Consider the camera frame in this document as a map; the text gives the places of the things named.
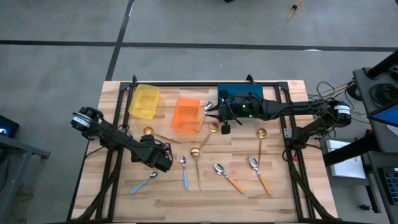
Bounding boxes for black metal table frame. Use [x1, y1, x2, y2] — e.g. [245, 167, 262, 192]
[67, 74, 340, 224]

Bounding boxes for yellow hanging cord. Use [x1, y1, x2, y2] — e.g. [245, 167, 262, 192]
[287, 0, 304, 20]

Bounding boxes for black monitor pole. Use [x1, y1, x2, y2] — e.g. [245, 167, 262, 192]
[366, 49, 398, 78]

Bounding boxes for black button panel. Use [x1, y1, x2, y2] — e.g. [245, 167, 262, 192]
[381, 167, 398, 197]

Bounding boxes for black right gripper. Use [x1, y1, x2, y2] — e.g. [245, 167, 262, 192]
[205, 89, 249, 135]

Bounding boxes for gold spoon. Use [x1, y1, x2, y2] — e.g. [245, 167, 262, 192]
[198, 122, 220, 151]
[143, 126, 182, 144]
[256, 128, 267, 167]
[190, 147, 202, 190]

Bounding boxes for blue-handled silver spoon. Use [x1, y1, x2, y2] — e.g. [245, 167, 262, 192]
[179, 155, 190, 190]
[129, 170, 159, 195]

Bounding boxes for wood-handled silver spoon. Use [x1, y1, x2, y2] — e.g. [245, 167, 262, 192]
[195, 101, 214, 133]
[248, 157, 273, 196]
[213, 163, 246, 195]

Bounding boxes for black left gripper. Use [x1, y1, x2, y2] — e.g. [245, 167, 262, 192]
[130, 135, 174, 173]

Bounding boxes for tangled floor cables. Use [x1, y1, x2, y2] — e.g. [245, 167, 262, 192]
[310, 80, 358, 125]

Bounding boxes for blue plastic bin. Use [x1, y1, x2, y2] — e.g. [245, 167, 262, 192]
[216, 83, 264, 119]

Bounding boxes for black metal beam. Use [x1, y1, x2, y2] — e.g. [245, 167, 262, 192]
[323, 130, 374, 166]

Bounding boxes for blue tablet screen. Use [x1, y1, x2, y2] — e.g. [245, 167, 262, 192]
[368, 104, 398, 128]

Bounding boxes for coiled black cable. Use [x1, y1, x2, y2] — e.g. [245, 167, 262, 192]
[369, 83, 398, 108]

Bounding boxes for black device with blue light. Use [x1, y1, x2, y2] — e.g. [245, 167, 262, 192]
[0, 114, 20, 140]

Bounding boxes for gray metal table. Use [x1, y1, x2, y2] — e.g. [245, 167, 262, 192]
[0, 133, 52, 224]

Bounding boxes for gray equipment cart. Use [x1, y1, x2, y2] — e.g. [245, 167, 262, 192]
[353, 67, 398, 155]

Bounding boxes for orange translucent plastic bin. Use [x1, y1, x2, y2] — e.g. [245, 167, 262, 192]
[170, 98, 201, 135]

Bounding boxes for yellow translucent plastic bin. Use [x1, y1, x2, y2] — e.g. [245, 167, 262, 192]
[128, 83, 160, 121]

